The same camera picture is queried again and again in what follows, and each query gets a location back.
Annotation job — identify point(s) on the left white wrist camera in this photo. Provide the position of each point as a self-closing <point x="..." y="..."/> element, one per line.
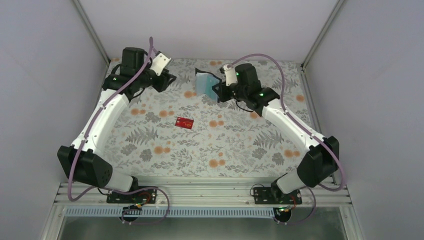
<point x="159" y="63"/>

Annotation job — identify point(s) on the red credit card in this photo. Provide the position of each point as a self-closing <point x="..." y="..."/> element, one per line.
<point x="185" y="123"/>

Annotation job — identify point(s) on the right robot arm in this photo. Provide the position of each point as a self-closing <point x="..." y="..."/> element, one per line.
<point x="320" y="158"/>

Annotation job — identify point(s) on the black leather card holder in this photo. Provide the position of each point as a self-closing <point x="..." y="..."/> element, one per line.
<point x="205" y="82"/>

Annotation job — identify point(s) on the aluminium mounting rail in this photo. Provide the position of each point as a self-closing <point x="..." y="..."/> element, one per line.
<point x="236" y="194"/>

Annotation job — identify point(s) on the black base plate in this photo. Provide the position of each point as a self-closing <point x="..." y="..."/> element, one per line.
<point x="143" y="197"/>
<point x="267" y="196"/>

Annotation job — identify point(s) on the floral table mat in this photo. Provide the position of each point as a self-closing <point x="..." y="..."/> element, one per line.
<point x="225" y="140"/>

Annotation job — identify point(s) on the slotted cable duct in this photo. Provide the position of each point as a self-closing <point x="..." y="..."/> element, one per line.
<point x="173" y="212"/>

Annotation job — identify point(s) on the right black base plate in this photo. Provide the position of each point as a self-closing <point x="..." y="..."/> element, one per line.
<point x="267" y="196"/>

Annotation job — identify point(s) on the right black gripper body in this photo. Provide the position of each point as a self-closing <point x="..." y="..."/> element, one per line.
<point x="224" y="96"/>

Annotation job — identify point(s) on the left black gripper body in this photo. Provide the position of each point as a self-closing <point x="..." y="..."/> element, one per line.
<point x="159" y="87"/>

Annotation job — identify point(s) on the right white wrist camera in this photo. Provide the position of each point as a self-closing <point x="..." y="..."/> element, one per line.
<point x="230" y="74"/>

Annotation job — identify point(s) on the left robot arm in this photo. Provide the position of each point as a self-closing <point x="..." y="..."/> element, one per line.
<point x="84" y="161"/>

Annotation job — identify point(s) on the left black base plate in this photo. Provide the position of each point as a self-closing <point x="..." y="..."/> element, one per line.
<point x="143" y="197"/>

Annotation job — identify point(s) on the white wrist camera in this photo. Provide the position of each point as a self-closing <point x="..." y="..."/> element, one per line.
<point x="230" y="74"/>
<point x="159" y="63"/>

